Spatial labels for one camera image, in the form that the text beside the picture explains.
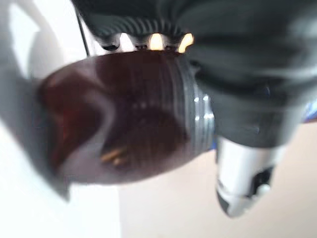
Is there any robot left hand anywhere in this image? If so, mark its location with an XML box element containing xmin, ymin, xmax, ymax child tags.
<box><xmin>70</xmin><ymin>0</ymin><xmax>317</xmax><ymax>219</ymax></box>

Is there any dark brown drink bottle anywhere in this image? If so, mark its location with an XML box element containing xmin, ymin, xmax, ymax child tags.
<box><xmin>37</xmin><ymin>50</ymin><xmax>215</xmax><ymax>185</ymax></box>

